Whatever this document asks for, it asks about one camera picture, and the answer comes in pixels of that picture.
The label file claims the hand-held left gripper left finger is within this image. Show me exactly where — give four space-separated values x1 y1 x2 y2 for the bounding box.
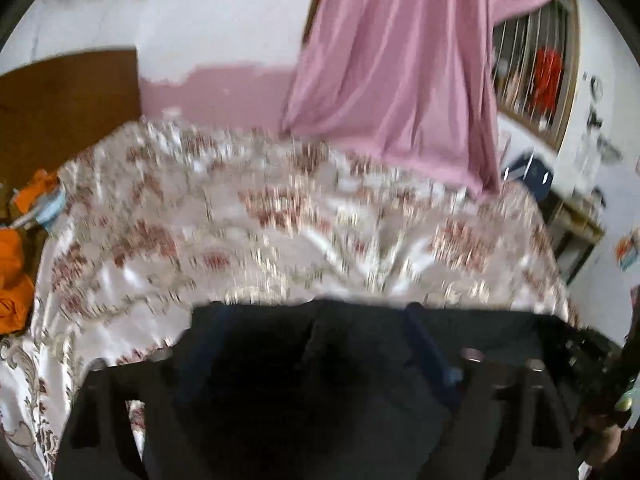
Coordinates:
52 305 236 480

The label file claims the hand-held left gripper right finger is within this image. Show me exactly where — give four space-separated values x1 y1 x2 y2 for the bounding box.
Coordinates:
404 304 587 480

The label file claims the black garment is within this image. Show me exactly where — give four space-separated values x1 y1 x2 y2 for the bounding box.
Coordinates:
187 296 573 480

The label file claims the person's right hand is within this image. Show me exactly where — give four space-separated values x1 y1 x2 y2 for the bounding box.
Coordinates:
574 405 627 468

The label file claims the wooden shelf unit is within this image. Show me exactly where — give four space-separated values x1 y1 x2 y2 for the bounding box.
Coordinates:
542 192 606 286

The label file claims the orange cloth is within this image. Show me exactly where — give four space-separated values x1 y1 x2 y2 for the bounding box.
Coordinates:
9 169 62 217
0 227 37 336

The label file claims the navy bag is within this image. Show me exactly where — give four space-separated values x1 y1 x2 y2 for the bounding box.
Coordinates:
501 149 555 200

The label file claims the light blue cloth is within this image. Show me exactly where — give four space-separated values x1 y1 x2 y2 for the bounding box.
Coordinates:
15 192 68 233

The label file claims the floral bedspread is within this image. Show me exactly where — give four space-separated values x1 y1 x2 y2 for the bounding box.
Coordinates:
0 115 581 480

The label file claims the pink curtain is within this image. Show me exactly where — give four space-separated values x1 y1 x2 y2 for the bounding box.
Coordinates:
279 0 573 196

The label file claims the red hanging garment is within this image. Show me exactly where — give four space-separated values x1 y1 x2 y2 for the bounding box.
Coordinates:
530 46 563 111

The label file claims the wooden headboard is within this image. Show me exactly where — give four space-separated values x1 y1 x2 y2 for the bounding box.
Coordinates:
0 47 145 226

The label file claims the barred window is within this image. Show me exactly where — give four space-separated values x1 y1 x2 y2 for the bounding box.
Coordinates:
490 0 582 152

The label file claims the cartoon wall poster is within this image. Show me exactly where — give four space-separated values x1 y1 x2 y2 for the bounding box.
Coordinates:
614 229 640 273

